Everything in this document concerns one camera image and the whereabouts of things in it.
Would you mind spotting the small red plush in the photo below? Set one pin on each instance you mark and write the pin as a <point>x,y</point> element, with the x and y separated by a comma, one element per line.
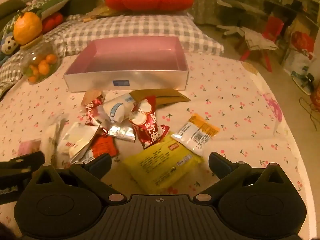
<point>52,22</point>

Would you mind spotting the silver box with pink inside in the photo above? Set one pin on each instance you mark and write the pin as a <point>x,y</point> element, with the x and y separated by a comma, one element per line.
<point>125,80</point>

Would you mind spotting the red patterned bag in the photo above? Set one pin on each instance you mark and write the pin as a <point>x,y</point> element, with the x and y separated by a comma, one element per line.
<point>315,95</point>

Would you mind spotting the yellow snack packet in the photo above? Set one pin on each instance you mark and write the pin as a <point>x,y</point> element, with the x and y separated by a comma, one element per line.
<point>155,165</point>

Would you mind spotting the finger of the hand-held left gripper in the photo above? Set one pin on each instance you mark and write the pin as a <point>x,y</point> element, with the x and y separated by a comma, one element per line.
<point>17,175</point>
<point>30,160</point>

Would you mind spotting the pile of small oranges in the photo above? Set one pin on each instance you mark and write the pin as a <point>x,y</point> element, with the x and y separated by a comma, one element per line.
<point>43,67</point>

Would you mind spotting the red plastic chair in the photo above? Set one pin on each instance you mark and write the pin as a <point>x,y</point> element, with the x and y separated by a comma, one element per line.
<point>273,27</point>

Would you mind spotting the pink snack packet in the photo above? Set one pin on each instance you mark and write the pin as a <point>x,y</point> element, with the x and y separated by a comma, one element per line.
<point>28,146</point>

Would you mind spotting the white plastic bag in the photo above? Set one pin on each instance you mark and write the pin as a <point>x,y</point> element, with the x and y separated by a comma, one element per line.
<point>297,62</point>

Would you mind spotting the large red white snack packet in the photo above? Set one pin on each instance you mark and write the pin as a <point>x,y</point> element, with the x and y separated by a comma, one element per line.
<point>147,127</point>

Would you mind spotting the cherry print bedsheet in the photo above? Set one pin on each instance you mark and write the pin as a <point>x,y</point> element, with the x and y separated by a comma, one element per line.
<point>225,105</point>

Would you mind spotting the grey checked pillow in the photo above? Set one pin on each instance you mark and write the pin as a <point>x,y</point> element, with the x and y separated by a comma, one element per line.
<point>137,27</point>

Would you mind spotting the grey checked quilt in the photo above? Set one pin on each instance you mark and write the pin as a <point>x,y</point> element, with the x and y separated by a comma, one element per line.
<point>10,72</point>

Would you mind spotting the red printed bag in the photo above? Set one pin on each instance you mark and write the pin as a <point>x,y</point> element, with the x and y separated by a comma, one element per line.
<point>301,41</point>

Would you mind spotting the white blue snack packet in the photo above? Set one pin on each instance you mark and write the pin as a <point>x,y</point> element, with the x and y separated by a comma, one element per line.
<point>117,110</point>

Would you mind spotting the yellow plastic packet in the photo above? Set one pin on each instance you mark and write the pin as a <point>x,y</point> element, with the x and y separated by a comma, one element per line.
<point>100,12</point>

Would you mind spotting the green leaf pattern cushion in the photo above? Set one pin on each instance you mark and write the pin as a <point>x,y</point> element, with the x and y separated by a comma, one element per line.
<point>52,6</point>

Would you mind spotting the white packet with red label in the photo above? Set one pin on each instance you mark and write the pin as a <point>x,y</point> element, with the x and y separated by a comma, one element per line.
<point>75,140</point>

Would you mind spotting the grey office chair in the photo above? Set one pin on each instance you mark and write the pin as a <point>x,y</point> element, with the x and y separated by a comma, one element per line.
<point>232,2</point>

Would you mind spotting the small red snack packet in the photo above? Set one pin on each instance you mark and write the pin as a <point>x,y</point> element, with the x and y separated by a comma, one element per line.
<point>92,112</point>

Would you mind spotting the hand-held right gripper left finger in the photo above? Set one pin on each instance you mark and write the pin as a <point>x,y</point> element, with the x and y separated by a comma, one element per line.
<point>100,165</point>

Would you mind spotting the glass jar with orange lid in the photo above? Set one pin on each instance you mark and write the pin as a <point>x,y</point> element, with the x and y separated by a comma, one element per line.
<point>27,27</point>

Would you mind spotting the black white plush toy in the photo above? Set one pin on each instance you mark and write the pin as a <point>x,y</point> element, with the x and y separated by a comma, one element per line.
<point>8,45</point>

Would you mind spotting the gold snack packet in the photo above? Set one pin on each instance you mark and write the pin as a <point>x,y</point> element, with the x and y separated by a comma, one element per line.
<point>170,97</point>

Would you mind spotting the crumpled beige paper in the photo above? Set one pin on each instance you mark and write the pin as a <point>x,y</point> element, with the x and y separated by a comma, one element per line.
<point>257,40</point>

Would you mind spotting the brown wafer packet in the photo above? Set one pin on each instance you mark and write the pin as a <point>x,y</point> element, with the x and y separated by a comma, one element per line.
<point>91,96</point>

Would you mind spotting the red orange snack packet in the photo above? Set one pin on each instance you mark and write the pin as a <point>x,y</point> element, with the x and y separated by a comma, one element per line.
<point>105,147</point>

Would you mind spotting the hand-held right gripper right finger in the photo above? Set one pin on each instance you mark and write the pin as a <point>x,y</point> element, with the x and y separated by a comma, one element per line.
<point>220,165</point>

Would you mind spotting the white orange snack packet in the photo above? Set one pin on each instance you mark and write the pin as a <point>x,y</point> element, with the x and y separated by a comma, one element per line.
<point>192,135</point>

